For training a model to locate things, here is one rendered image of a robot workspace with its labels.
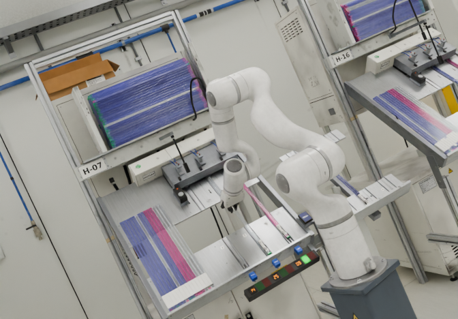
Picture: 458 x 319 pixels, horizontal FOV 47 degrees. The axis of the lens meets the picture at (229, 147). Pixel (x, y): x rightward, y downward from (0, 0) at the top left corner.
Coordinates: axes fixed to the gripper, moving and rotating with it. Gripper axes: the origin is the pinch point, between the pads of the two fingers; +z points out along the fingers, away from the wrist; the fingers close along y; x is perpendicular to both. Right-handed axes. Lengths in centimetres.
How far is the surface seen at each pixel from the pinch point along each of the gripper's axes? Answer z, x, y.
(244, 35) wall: 87, -177, -122
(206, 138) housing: -0.1, -39.2, -9.5
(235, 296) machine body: 30.3, 25.4, 13.3
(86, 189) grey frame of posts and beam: 4, -44, 51
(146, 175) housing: 2.6, -36.0, 24.4
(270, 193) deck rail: 1.6, 1.8, -19.0
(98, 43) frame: -32, -93, 18
